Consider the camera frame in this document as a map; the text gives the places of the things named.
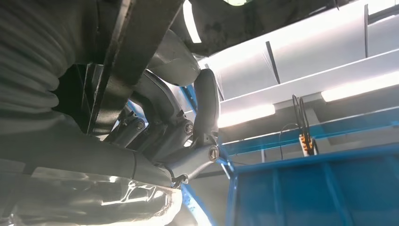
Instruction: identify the hanging black cable bundle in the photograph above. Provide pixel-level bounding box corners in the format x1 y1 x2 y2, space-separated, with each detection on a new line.
278 94 320 160

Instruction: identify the blue metal shelf rack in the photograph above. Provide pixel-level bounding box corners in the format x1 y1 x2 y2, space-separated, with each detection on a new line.
179 84 399 226

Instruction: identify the ceiling light strip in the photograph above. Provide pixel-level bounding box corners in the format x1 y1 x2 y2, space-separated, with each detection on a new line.
321 71 399 103
217 104 277 129

